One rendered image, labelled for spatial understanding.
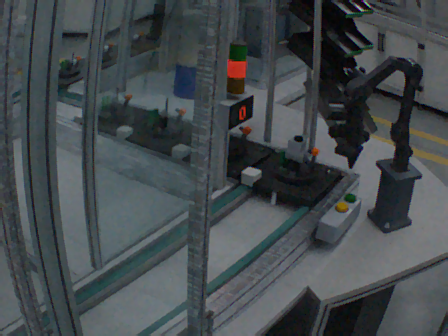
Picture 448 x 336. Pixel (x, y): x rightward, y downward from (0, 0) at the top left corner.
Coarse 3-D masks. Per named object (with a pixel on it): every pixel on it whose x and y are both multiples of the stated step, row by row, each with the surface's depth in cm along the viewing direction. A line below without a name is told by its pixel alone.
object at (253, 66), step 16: (240, 0) 298; (256, 0) 293; (288, 0) 308; (240, 16) 302; (256, 16) 297; (288, 16) 313; (240, 32) 306; (256, 32) 301; (288, 32) 318; (256, 48) 305; (256, 64) 308; (288, 64) 327; (304, 64) 344; (256, 80) 312
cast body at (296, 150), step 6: (294, 138) 207; (300, 138) 207; (288, 144) 208; (294, 144) 207; (300, 144) 206; (288, 150) 209; (294, 150) 207; (300, 150) 206; (306, 150) 209; (288, 156) 209; (294, 156) 208; (300, 156) 207; (306, 156) 209; (300, 162) 208
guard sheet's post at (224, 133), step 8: (232, 0) 177; (232, 8) 178; (232, 16) 180; (232, 24) 181; (232, 32) 183; (232, 40) 184; (224, 72) 190; (224, 80) 190; (224, 88) 191; (224, 96) 192; (224, 128) 196; (224, 136) 197; (224, 144) 198; (224, 152) 200; (224, 160) 202; (224, 168) 203; (224, 176) 204; (224, 184) 205
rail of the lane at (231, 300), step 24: (336, 192) 207; (312, 216) 193; (288, 240) 182; (312, 240) 192; (264, 264) 170; (288, 264) 181; (240, 288) 160; (264, 288) 172; (216, 312) 151; (240, 312) 164
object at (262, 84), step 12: (264, 0) 289; (264, 12) 293; (264, 24) 295; (264, 36) 298; (264, 48) 301; (264, 60) 304; (264, 72) 306; (300, 72) 339; (252, 84) 313; (264, 84) 309; (276, 84) 318
